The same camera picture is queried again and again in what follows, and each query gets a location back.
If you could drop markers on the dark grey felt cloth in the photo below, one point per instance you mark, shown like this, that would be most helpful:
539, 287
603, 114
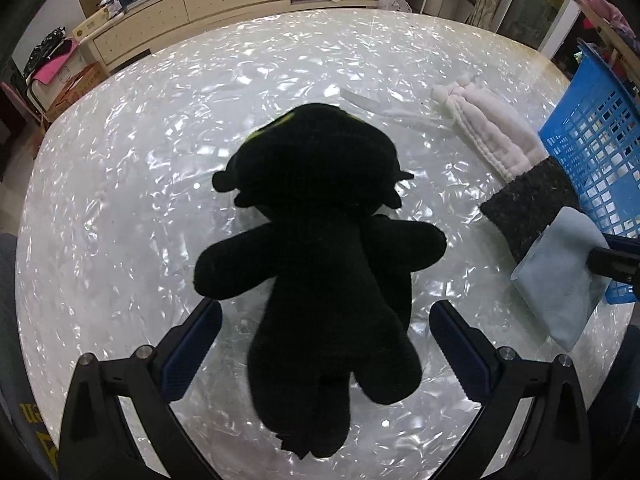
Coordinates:
530, 210

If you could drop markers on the black plush toy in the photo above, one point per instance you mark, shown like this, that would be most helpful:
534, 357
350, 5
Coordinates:
320, 260

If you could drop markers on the white plastic bag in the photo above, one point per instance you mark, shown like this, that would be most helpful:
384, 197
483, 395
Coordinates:
395, 2

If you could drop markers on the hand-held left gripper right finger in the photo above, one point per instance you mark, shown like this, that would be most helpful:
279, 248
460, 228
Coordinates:
462, 355

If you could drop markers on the wooden side table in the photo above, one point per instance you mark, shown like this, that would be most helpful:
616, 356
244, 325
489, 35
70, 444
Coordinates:
612, 30

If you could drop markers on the pink clothes pile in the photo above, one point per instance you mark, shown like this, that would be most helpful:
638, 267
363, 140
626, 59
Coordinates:
607, 12

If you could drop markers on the white cardboard box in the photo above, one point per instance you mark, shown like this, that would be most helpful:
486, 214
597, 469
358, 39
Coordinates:
92, 25

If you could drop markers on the white quilted cloth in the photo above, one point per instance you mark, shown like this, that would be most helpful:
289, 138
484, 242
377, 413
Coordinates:
495, 130

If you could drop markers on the light blue cloth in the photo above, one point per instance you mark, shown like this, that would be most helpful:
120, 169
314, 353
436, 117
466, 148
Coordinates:
560, 280

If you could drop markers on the black patterned bag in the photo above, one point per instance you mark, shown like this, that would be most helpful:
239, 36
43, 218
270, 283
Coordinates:
45, 47

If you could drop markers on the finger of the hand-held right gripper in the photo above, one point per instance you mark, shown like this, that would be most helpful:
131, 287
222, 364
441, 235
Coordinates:
615, 264
627, 244

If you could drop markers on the brown cardboard box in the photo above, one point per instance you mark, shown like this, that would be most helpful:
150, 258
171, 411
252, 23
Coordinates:
80, 87

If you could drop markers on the blue plastic basket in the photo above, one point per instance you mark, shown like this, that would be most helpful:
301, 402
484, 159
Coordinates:
600, 135

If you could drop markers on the pink cloth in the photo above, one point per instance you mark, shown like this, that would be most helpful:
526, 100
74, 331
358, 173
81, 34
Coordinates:
55, 62

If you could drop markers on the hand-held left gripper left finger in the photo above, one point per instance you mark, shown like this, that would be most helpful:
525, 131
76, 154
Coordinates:
192, 350

